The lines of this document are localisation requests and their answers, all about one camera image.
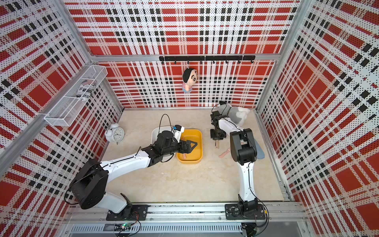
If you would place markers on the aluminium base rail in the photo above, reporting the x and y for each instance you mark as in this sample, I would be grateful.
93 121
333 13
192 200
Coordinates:
274 219

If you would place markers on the cartoon boy doll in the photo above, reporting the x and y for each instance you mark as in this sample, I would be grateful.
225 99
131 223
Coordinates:
189 79

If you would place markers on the yellow storage box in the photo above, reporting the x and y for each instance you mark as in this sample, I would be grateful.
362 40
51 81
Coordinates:
196 154

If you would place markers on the black hook rail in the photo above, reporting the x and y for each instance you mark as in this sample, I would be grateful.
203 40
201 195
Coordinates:
211 58

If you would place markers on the grey plush dog toy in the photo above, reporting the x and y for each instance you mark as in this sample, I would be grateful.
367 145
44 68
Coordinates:
238 115

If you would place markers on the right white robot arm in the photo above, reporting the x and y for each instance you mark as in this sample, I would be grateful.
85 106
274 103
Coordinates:
244 151

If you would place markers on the white alarm clock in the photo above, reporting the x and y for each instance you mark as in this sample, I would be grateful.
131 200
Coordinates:
115 133

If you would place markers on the white wire wall basket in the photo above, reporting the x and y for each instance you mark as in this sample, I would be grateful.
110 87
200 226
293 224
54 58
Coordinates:
68 107

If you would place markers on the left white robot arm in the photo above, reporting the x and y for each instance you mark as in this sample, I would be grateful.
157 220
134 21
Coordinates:
89 185

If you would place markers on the white storage box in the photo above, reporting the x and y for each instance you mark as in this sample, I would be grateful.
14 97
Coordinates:
158 133

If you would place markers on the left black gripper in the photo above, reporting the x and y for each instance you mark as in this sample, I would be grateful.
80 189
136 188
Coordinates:
187 150

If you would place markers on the striped can in basket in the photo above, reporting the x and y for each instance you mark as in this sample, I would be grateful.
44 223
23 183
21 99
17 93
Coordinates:
85 90

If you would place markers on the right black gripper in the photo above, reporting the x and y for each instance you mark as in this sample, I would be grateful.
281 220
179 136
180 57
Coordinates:
214 137

